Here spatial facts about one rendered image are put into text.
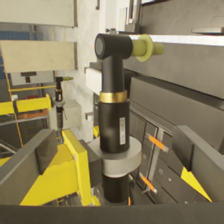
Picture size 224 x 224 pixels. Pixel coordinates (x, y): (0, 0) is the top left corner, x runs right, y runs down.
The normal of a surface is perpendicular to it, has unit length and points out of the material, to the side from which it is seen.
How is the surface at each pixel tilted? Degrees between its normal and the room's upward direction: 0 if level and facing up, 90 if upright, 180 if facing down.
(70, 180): 90
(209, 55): 0
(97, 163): 90
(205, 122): 0
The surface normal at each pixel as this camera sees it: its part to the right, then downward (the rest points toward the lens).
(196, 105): -0.87, 0.16
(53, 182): 0.49, 0.22
